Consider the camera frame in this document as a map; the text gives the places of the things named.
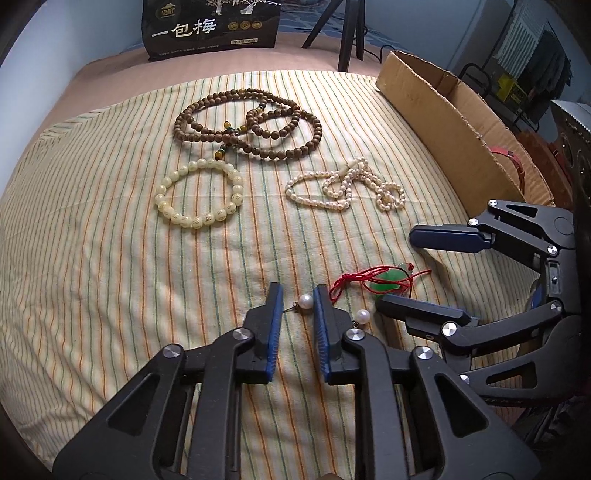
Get pink bed sheet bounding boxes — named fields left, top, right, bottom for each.
left=0, top=30, right=393, bottom=185

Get black tripod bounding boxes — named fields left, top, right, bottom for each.
left=302, top=0, right=368, bottom=73

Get yellow and black box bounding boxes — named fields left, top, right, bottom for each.
left=495, top=73, right=528, bottom=104

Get cardboard box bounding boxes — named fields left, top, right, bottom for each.
left=375, top=50, right=557, bottom=209

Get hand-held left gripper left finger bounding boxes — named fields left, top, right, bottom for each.
left=53, top=282, right=284, bottom=480

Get brown wooden bead necklace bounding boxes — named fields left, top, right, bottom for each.
left=172, top=87, right=324, bottom=162

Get black metal rack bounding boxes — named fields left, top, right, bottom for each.
left=457, top=0, right=575, bottom=132

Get cream bead bracelet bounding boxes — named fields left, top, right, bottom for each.
left=154, top=158, right=245, bottom=229

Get green jade pendant red cord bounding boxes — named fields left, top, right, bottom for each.
left=329, top=261, right=434, bottom=305

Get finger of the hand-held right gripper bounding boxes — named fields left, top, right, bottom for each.
left=409, top=198, right=578, bottom=278
left=375, top=294, right=578, bottom=409

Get black cable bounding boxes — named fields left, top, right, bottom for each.
left=360, top=25, right=394, bottom=64

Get striped yellow cloth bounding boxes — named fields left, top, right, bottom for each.
left=0, top=69, right=555, bottom=480

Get black snack bag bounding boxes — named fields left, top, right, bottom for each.
left=140, top=0, right=284, bottom=64

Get white pearl necklace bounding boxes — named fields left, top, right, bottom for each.
left=284, top=157, right=407, bottom=214

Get hanging dark clothes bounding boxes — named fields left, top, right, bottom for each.
left=530, top=28, right=574, bottom=95

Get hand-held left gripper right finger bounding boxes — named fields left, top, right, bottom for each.
left=313, top=284, right=541, bottom=480

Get red strap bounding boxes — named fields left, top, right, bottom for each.
left=491, top=145, right=528, bottom=191

